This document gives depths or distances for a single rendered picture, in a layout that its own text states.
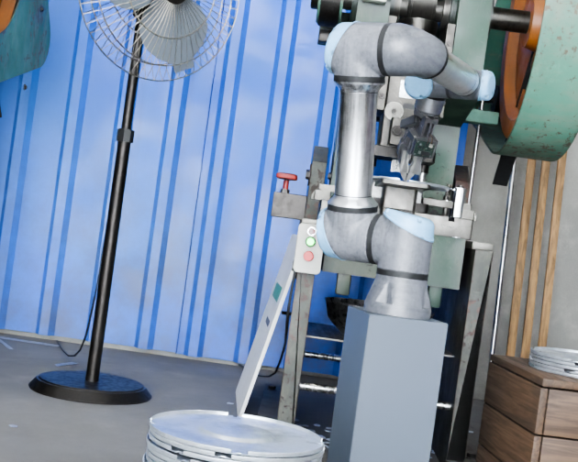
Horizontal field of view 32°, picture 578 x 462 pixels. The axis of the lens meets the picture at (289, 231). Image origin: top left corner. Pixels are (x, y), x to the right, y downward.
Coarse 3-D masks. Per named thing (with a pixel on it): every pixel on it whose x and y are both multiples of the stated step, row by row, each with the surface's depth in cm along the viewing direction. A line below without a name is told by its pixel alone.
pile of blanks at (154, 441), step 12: (156, 444) 161; (168, 444) 159; (180, 444) 154; (144, 456) 165; (156, 456) 160; (168, 456) 154; (180, 456) 155; (192, 456) 152; (204, 456) 152; (216, 456) 151; (228, 456) 152; (240, 456) 151; (252, 456) 151; (300, 456) 158; (312, 456) 158
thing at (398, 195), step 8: (376, 184) 292; (384, 184) 285; (392, 184) 280; (400, 184) 277; (408, 184) 277; (416, 184) 277; (424, 184) 277; (384, 192) 289; (392, 192) 289; (400, 192) 289; (408, 192) 289; (416, 192) 289; (384, 200) 289; (392, 200) 289; (400, 200) 289; (408, 200) 289; (416, 200) 289; (384, 208) 289; (392, 208) 289; (400, 208) 289; (408, 208) 289
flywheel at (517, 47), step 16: (512, 0) 338; (528, 0) 327; (544, 0) 300; (512, 32) 336; (528, 32) 302; (512, 48) 335; (528, 48) 306; (512, 64) 334; (512, 80) 332; (512, 96) 327; (512, 112) 320
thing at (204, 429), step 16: (160, 416) 170; (176, 416) 172; (192, 416) 174; (208, 416) 176; (224, 416) 178; (240, 416) 180; (256, 416) 180; (160, 432) 157; (176, 432) 160; (192, 432) 162; (208, 432) 161; (224, 432) 162; (240, 432) 164; (256, 432) 166; (272, 432) 170; (288, 432) 172; (304, 432) 174; (208, 448) 151; (224, 448) 151; (240, 448) 155; (256, 448) 156; (272, 448) 158; (288, 448) 159; (304, 448) 161; (320, 448) 161
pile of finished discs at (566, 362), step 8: (536, 352) 246; (544, 352) 251; (552, 352) 254; (560, 352) 257; (568, 352) 260; (576, 352) 263; (536, 360) 245; (544, 360) 242; (552, 360) 240; (560, 360) 238; (568, 360) 237; (576, 360) 241; (544, 368) 242; (552, 368) 240; (560, 368) 238; (568, 368) 237; (576, 368) 236; (568, 376) 237; (576, 376) 236
